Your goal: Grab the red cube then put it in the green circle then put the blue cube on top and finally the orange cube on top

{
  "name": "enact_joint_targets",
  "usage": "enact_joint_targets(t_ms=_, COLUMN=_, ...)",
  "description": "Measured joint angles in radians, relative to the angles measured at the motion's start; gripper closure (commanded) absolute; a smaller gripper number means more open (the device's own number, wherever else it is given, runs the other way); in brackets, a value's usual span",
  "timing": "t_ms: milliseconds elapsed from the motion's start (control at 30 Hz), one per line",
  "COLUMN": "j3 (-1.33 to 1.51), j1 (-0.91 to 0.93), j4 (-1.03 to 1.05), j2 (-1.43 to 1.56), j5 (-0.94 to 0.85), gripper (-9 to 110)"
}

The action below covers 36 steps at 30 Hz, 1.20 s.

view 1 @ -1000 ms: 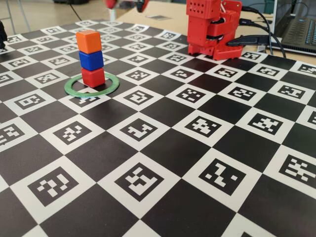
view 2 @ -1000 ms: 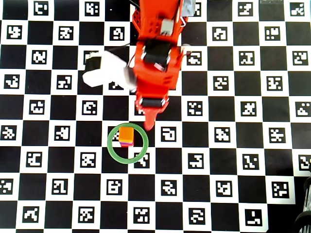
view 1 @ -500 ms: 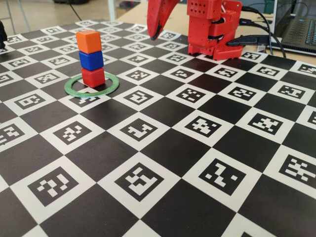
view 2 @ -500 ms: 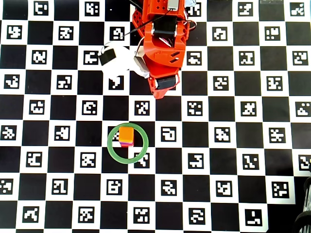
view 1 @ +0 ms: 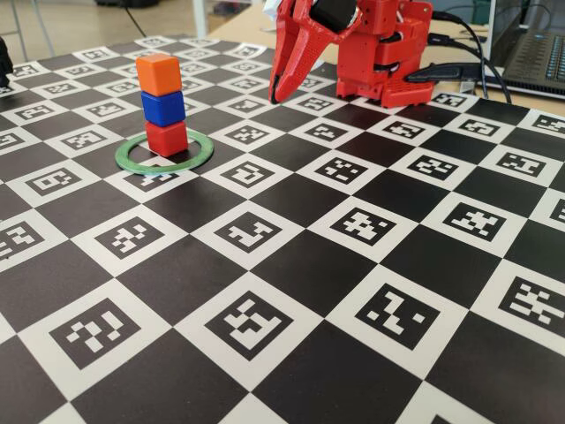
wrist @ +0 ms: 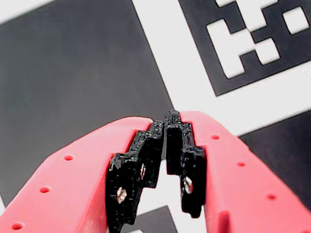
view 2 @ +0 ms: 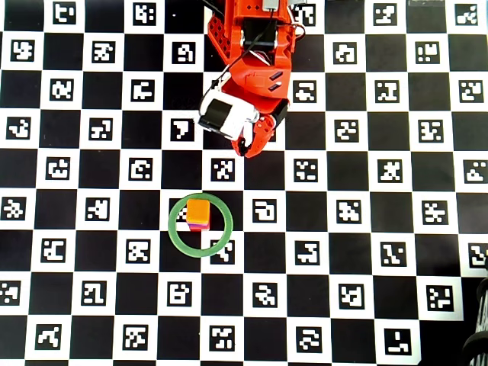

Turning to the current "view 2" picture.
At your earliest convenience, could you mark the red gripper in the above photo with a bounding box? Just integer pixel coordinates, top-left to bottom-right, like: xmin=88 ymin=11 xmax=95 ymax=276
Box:
xmin=220 ymin=56 xmax=291 ymax=159

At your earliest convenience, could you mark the black camera stand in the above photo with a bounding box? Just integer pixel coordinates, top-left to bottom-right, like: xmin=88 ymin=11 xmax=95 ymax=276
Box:
xmin=461 ymin=276 xmax=488 ymax=366

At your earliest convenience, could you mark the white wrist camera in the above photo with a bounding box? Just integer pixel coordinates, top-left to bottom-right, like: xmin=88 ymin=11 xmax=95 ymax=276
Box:
xmin=197 ymin=89 xmax=260 ymax=140

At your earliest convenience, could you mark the orange cube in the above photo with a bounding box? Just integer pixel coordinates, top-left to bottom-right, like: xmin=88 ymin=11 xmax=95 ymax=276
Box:
xmin=186 ymin=198 xmax=211 ymax=223

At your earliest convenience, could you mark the green flat ring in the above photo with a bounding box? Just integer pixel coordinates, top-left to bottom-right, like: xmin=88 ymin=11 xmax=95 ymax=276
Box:
xmin=168 ymin=192 xmax=234 ymax=258

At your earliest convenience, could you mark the black white marker mat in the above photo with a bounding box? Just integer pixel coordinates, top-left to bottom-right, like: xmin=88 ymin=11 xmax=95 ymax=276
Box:
xmin=0 ymin=0 xmax=488 ymax=366

